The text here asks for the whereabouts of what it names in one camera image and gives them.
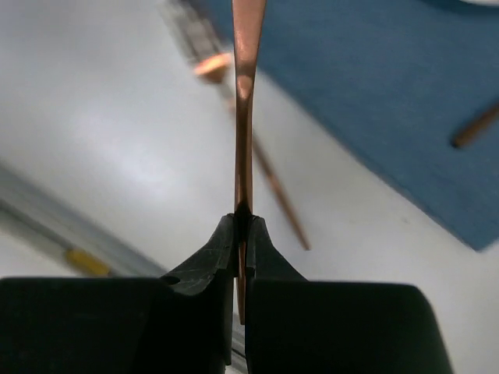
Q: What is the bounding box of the copper spoon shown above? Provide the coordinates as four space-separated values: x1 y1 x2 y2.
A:
451 102 498 149

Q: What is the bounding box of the copper knife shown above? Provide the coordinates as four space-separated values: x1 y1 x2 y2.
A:
232 0 267 324

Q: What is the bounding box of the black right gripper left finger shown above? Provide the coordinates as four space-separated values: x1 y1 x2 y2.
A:
161 214 236 297

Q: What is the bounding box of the copper fork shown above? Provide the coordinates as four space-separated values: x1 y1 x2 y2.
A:
193 52 310 251

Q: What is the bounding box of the aluminium front rail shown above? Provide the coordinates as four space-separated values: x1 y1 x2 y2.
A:
1 166 168 277

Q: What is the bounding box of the blue cloth placemat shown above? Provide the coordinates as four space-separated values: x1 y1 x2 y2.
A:
202 0 499 252

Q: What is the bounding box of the yellow rail slot nut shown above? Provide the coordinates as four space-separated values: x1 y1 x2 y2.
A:
65 249 111 277

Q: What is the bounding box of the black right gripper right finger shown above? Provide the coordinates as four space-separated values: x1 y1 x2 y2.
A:
246 216 306 281

